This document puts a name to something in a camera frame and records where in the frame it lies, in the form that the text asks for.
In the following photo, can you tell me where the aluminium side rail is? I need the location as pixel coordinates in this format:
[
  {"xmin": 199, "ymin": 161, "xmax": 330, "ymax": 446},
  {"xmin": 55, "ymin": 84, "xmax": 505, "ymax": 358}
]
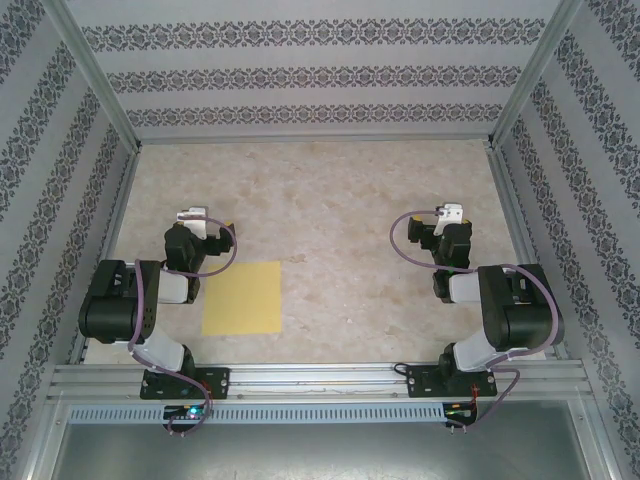
[
  {"xmin": 67, "ymin": 144, "xmax": 144, "ymax": 366},
  {"xmin": 487, "ymin": 142, "xmax": 569, "ymax": 361}
]

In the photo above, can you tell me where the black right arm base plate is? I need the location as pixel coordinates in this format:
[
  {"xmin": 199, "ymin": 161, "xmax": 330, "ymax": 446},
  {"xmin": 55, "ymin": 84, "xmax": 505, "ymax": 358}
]
[{"xmin": 407, "ymin": 364, "xmax": 499, "ymax": 400}]

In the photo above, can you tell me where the grey slotted cable duct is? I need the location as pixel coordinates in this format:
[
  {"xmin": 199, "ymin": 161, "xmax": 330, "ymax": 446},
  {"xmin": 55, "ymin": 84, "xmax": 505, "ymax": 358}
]
[{"xmin": 67, "ymin": 403, "xmax": 446, "ymax": 424}]

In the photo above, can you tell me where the aluminium frame post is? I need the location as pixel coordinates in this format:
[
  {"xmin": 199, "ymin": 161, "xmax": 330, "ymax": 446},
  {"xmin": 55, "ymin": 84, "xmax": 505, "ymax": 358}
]
[
  {"xmin": 487, "ymin": 0, "xmax": 586, "ymax": 151},
  {"xmin": 39, "ymin": 0, "xmax": 144, "ymax": 151}
]

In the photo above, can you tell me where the yellow paper sheet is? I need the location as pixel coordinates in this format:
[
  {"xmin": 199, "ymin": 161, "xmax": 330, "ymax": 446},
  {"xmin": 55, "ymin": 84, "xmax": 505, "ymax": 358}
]
[{"xmin": 200, "ymin": 260, "xmax": 283, "ymax": 335}]

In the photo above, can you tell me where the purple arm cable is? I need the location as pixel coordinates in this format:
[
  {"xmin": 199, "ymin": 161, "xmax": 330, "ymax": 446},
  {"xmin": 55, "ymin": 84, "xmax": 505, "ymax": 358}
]
[
  {"xmin": 127, "ymin": 214, "xmax": 239, "ymax": 437},
  {"xmin": 390, "ymin": 209, "xmax": 559, "ymax": 435}
]

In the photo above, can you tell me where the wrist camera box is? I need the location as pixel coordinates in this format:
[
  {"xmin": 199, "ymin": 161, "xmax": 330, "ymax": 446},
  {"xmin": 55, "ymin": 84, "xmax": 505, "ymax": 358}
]
[
  {"xmin": 433, "ymin": 202, "xmax": 466, "ymax": 236},
  {"xmin": 175, "ymin": 205, "xmax": 209, "ymax": 239}
]

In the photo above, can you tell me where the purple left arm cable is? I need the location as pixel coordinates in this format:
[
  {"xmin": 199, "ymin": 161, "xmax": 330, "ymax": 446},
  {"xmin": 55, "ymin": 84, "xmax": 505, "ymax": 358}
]
[{"xmin": 127, "ymin": 214, "xmax": 239, "ymax": 437}]

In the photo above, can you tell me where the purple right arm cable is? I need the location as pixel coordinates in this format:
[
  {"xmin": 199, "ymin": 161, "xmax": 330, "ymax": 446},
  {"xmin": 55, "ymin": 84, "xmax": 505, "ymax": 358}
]
[{"xmin": 390, "ymin": 209, "xmax": 559, "ymax": 435}]

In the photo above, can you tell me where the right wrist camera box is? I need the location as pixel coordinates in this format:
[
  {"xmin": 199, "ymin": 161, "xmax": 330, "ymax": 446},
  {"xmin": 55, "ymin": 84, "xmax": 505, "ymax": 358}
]
[{"xmin": 433, "ymin": 202, "xmax": 466, "ymax": 236}]

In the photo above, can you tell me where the aluminium mounting rail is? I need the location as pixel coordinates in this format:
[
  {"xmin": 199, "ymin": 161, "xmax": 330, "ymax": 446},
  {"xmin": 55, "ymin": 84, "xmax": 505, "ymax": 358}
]
[{"xmin": 47, "ymin": 363, "xmax": 596, "ymax": 401}]

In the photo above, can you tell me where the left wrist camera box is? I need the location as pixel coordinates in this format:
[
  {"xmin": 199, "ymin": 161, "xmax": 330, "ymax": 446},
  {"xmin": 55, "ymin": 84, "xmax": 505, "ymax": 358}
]
[{"xmin": 175, "ymin": 205, "xmax": 209, "ymax": 239}]

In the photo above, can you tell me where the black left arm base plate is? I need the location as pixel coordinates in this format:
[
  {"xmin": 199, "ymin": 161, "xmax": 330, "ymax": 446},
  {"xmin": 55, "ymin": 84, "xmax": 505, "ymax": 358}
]
[{"xmin": 139, "ymin": 367, "xmax": 231, "ymax": 401}]

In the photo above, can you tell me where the grey metal panel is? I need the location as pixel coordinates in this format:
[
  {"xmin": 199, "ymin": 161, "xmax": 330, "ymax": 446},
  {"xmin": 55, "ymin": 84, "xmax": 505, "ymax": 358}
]
[{"xmin": 19, "ymin": 399, "xmax": 621, "ymax": 480}]

